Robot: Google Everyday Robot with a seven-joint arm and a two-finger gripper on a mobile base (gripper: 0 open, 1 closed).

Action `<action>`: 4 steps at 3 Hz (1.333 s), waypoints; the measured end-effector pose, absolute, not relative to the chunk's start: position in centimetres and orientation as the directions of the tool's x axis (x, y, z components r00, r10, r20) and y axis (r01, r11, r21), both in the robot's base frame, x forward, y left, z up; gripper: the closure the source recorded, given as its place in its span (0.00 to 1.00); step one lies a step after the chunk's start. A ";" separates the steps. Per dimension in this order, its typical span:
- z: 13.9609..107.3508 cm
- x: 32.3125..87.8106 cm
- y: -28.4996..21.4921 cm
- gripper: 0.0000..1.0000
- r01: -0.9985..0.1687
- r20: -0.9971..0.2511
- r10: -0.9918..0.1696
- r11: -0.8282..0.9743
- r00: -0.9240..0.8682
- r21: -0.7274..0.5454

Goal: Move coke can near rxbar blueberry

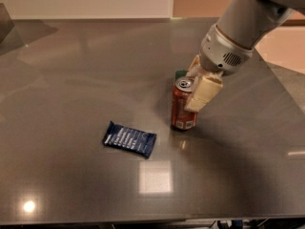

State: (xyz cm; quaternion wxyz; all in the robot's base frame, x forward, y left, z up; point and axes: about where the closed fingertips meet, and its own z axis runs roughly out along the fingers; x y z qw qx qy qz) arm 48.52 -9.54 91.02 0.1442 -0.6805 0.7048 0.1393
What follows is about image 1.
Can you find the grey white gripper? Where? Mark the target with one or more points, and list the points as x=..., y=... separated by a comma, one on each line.
x=219, y=53

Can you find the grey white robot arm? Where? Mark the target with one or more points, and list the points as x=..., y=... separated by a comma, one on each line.
x=245, y=22

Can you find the blue rxbar blueberry wrapper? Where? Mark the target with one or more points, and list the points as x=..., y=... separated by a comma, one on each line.
x=129, y=139

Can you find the red coke can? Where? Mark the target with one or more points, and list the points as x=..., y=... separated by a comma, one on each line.
x=180, y=118

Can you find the green and yellow sponge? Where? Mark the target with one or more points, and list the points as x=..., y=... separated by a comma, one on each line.
x=180, y=73

